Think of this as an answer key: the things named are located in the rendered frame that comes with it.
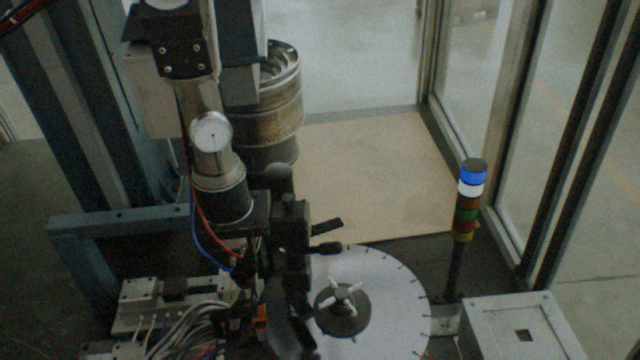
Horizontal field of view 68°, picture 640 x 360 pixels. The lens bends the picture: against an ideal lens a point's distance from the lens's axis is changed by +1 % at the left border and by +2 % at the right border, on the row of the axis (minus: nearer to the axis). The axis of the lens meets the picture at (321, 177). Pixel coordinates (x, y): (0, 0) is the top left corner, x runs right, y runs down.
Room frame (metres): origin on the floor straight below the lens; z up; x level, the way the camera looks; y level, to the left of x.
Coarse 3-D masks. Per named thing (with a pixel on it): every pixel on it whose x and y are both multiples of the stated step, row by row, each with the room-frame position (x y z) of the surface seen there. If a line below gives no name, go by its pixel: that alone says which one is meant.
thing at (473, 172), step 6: (468, 162) 0.68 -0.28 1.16; (474, 162) 0.68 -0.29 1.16; (480, 162) 0.68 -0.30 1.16; (462, 168) 0.68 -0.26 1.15; (468, 168) 0.67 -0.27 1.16; (474, 168) 0.67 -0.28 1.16; (480, 168) 0.67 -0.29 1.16; (486, 168) 0.66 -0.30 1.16; (462, 174) 0.67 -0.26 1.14; (468, 174) 0.66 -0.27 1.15; (474, 174) 0.66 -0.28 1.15; (480, 174) 0.65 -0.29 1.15; (462, 180) 0.67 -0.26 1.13; (468, 180) 0.66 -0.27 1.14; (474, 180) 0.66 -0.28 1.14; (480, 180) 0.66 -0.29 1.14
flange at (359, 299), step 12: (324, 288) 0.57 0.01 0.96; (324, 300) 0.54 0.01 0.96; (360, 300) 0.54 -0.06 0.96; (324, 312) 0.52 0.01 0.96; (336, 312) 0.51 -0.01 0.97; (348, 312) 0.51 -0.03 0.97; (360, 312) 0.51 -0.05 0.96; (324, 324) 0.49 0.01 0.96; (336, 324) 0.49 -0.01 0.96; (348, 324) 0.49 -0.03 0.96; (360, 324) 0.49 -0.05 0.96
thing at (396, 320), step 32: (320, 256) 0.66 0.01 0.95; (352, 256) 0.65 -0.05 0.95; (384, 256) 0.65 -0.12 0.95; (320, 288) 0.58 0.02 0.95; (384, 288) 0.57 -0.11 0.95; (416, 288) 0.56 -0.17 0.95; (288, 320) 0.51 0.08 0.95; (384, 320) 0.50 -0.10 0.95; (416, 320) 0.49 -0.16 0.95; (288, 352) 0.45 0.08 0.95; (320, 352) 0.44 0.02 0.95; (352, 352) 0.44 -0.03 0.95; (384, 352) 0.43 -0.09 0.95; (416, 352) 0.43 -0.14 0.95
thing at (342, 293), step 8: (328, 280) 0.56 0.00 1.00; (336, 288) 0.54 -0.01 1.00; (344, 288) 0.53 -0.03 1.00; (352, 288) 0.54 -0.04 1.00; (360, 288) 0.54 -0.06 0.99; (336, 296) 0.52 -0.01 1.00; (344, 296) 0.52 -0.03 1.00; (320, 304) 0.51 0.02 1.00; (328, 304) 0.51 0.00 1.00; (336, 304) 0.52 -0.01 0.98; (344, 304) 0.51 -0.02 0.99; (352, 312) 0.49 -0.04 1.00
